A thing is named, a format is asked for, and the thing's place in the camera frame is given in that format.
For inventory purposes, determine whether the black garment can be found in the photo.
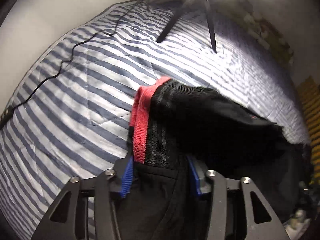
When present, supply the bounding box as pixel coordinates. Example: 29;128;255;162
116;77;305;239

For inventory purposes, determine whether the blue striped bed sheet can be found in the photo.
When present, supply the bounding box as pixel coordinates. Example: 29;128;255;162
1;1;309;239

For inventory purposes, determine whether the folded green red blanket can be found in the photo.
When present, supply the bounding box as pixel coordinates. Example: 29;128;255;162
236;0;294;67

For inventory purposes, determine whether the black power cable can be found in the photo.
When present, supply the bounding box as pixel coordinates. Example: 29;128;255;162
0;0;149;128

